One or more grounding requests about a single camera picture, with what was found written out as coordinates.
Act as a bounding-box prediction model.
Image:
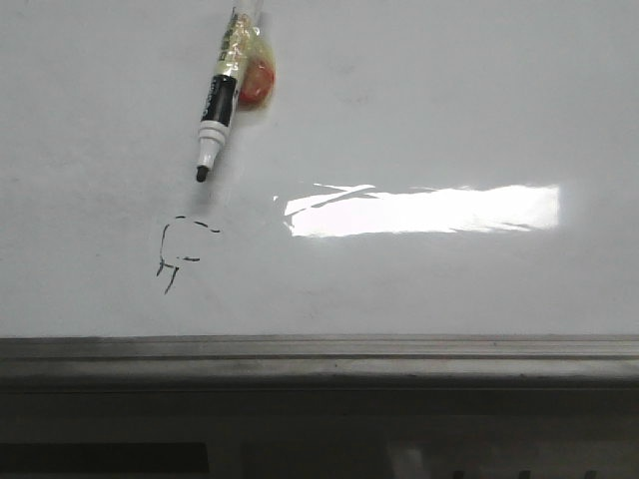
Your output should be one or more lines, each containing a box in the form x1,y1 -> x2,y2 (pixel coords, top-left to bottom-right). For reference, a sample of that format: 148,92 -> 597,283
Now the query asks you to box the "black and white whiteboard marker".
196,1 -> 263,183

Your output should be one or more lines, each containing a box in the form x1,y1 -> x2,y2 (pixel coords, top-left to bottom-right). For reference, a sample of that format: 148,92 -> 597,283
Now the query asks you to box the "red magnet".
239,26 -> 277,110

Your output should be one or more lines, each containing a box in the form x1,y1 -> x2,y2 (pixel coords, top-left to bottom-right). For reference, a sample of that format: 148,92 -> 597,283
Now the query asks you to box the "white whiteboard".
1,1 -> 638,337

